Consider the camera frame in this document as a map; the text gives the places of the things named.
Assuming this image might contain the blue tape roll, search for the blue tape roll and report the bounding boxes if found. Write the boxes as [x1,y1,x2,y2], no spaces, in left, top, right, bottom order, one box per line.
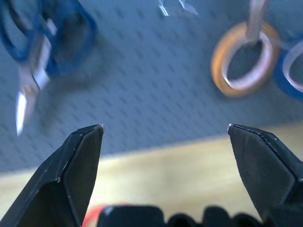
[273,39,303,101]

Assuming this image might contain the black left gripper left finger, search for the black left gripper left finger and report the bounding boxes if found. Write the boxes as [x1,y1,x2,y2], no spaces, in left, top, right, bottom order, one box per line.
[0,124,105,227]

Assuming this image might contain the blue handled scissors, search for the blue handled scissors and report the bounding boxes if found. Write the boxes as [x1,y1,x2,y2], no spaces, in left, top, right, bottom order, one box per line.
[0,0,99,137]

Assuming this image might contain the red object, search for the red object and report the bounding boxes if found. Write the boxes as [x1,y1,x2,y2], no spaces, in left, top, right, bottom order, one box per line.
[81,205,107,227]

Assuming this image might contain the orange tape roll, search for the orange tape roll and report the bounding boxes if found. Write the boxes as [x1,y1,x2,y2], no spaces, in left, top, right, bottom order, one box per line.
[210,21,281,98]

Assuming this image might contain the white pegboard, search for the white pegboard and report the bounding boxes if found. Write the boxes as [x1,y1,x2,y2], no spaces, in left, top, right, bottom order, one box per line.
[0,0,303,175]

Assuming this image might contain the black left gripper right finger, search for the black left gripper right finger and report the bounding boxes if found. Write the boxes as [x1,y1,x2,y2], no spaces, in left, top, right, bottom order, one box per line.
[227,123,303,224]

